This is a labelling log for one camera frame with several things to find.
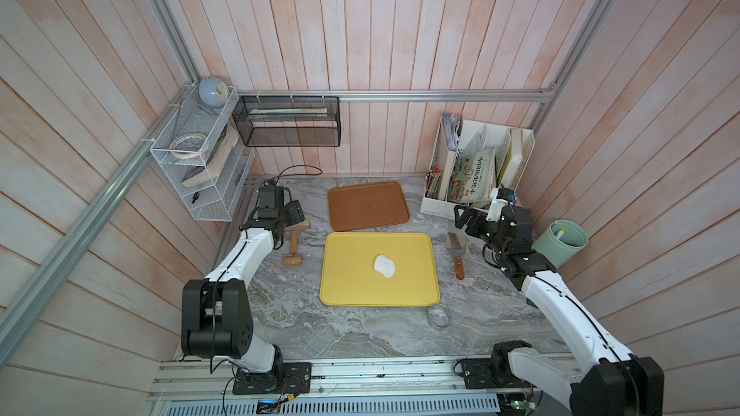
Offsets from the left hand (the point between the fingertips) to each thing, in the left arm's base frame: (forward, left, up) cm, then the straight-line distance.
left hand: (291, 212), depth 91 cm
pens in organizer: (+12, -48, +1) cm, 49 cm away
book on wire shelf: (+4, +18, +19) cm, 26 cm away
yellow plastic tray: (-17, -19, -12) cm, 28 cm away
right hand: (-5, -54, +9) cm, 54 cm away
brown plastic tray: (+14, -25, -13) cm, 31 cm away
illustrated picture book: (+14, -61, +3) cm, 63 cm away
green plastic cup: (-10, -83, 0) cm, 83 cm away
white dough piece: (-13, -31, -12) cm, 35 cm away
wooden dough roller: (-10, -1, -12) cm, 16 cm away
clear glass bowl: (-28, -46, -14) cm, 56 cm away
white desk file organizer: (+16, -72, +13) cm, 75 cm away
